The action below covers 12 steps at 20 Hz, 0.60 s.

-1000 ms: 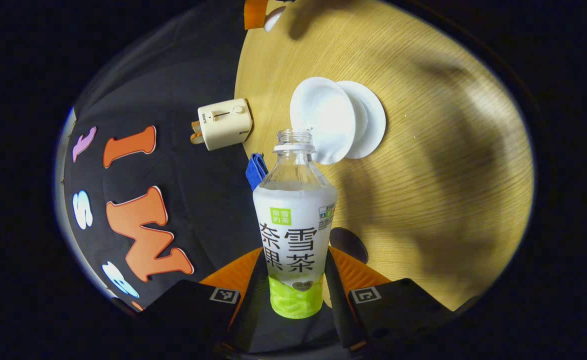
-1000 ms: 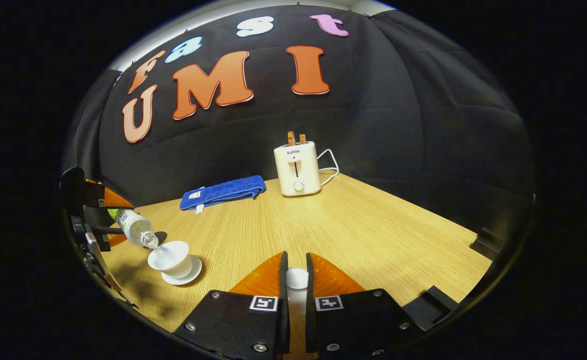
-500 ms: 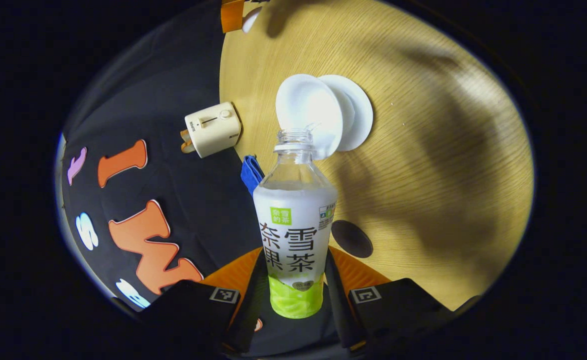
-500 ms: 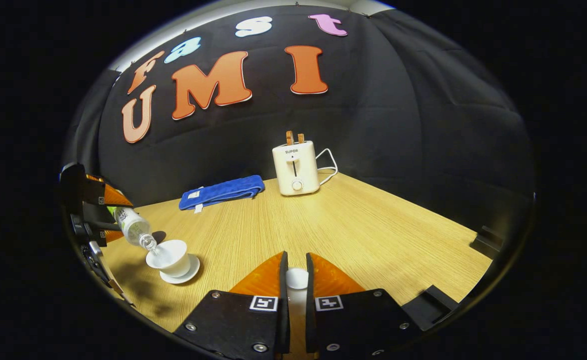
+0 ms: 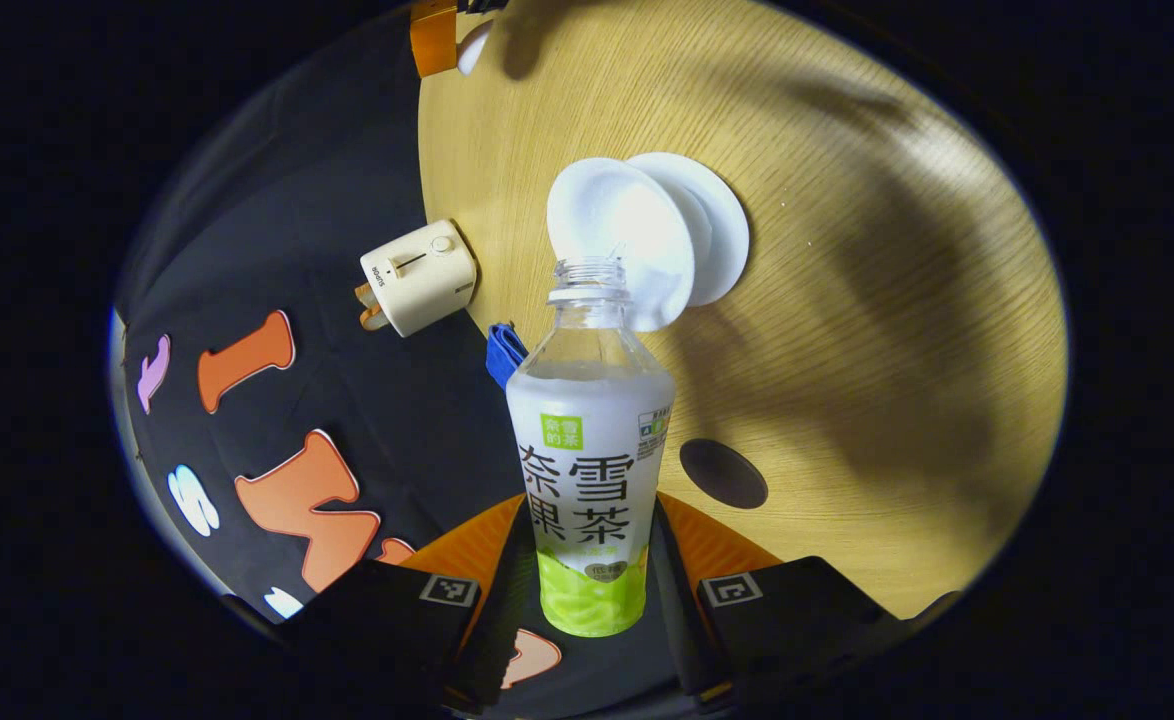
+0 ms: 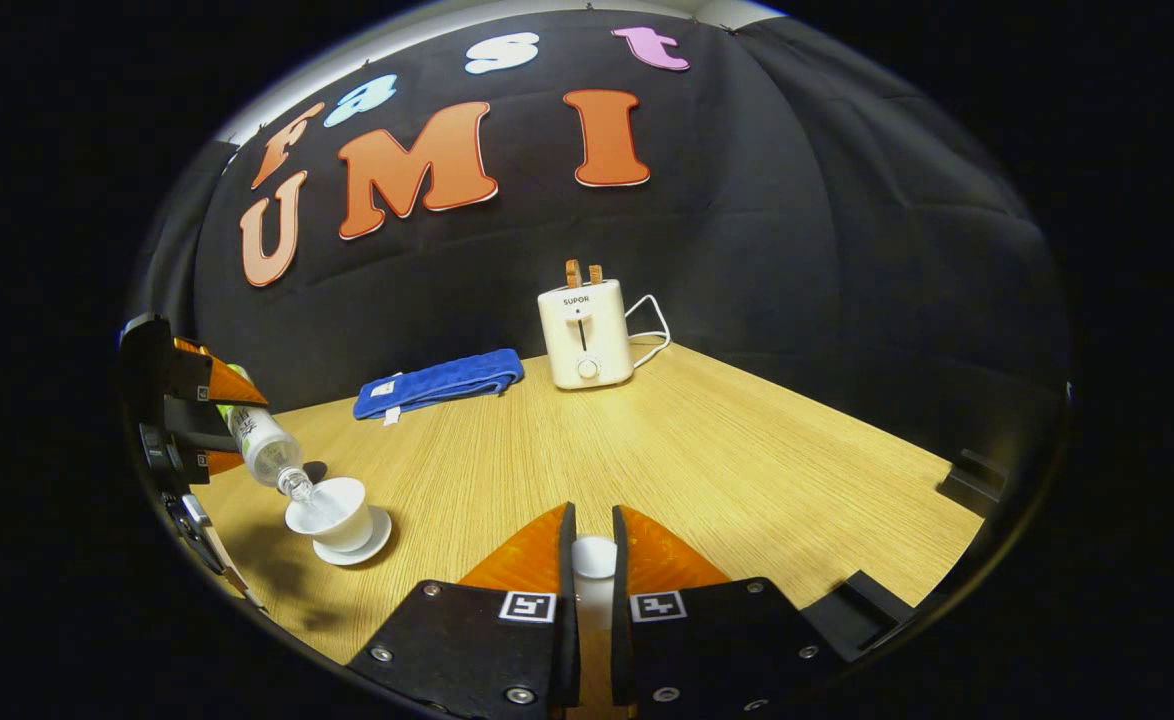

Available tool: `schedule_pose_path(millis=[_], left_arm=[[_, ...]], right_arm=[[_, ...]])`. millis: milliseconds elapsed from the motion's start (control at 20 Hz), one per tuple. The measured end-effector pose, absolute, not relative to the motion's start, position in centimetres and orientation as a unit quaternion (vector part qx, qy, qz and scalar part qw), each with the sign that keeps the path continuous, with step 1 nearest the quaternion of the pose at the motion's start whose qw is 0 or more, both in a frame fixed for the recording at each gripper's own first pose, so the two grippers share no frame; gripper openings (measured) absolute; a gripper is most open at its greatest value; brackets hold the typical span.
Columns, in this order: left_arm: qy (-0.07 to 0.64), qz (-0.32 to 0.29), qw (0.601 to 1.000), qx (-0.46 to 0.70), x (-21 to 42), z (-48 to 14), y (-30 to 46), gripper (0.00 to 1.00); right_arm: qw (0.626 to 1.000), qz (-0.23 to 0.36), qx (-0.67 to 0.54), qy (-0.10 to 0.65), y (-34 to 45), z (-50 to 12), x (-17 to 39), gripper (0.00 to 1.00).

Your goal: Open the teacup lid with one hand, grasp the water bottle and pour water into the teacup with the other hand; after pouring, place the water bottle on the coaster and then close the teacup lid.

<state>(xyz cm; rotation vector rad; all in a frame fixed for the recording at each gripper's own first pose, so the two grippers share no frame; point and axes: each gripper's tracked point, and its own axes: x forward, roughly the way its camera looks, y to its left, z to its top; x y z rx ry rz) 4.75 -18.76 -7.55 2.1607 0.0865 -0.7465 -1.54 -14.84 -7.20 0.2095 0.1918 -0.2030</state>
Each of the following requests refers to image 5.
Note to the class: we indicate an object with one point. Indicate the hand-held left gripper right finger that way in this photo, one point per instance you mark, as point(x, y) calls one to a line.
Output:
point(677, 620)

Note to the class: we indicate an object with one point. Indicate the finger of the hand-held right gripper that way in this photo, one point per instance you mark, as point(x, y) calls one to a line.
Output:
point(434, 40)

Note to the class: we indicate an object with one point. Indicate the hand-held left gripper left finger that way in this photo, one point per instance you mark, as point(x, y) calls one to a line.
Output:
point(507, 600)

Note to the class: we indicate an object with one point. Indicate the clear water bottle green label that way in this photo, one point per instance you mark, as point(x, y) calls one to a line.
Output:
point(587, 450)

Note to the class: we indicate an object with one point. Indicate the white teacup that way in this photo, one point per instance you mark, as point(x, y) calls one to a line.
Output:
point(612, 215)

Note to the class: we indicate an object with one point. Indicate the cream toaster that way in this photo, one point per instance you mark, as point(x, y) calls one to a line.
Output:
point(422, 280)

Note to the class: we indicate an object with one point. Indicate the blue folded towel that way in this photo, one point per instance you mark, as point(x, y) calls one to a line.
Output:
point(505, 355)

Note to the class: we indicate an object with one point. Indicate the black backdrop cloth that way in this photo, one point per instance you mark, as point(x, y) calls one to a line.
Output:
point(347, 400)

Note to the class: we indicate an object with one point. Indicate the bread slice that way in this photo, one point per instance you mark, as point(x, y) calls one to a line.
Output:
point(366, 294)
point(374, 319)

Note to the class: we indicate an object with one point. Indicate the white saucer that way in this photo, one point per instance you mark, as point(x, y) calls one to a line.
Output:
point(722, 235)

